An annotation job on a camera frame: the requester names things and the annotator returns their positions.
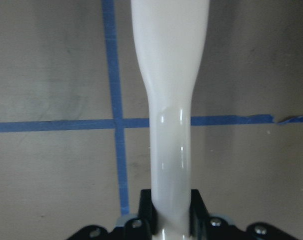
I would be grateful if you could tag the beige hand brush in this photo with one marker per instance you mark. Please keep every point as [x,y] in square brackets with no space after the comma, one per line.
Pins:
[169,38]

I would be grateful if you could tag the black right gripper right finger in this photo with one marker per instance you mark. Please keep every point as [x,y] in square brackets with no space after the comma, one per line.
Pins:
[198,215]

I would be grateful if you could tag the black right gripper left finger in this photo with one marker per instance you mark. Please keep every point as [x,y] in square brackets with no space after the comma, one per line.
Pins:
[148,213]

